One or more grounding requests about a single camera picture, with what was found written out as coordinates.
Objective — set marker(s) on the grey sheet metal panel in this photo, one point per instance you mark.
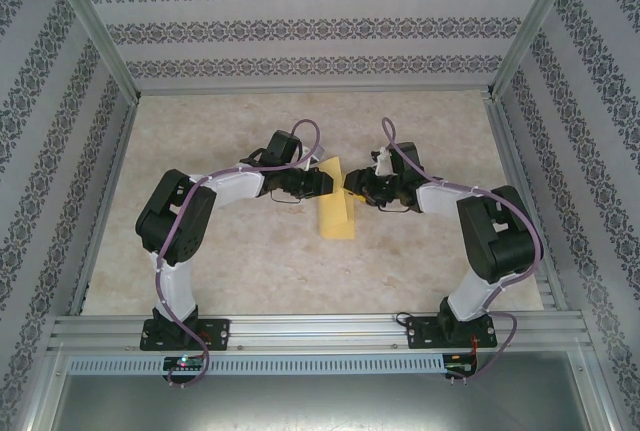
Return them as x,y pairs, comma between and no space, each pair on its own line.
320,406

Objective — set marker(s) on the yellow square paper sheet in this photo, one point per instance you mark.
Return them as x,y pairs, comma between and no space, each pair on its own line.
336,221

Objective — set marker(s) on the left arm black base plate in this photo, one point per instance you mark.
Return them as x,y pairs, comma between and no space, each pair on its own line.
217,336

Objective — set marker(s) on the aluminium mounting rail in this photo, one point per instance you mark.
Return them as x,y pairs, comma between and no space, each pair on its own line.
315,333

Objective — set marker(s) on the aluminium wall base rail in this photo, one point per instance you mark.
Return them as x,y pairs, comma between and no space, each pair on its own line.
310,89

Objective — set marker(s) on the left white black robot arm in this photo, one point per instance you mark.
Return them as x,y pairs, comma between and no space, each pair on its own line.
172,221

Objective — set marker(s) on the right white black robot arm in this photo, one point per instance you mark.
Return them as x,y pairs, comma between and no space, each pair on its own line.
500,236

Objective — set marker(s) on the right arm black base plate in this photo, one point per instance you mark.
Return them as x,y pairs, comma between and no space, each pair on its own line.
420,333

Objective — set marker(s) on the aluminium side rail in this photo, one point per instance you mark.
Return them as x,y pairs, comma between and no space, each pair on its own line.
105,206
502,136

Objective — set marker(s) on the aluminium corner post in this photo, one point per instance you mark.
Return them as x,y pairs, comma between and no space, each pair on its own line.
535,21
90,21

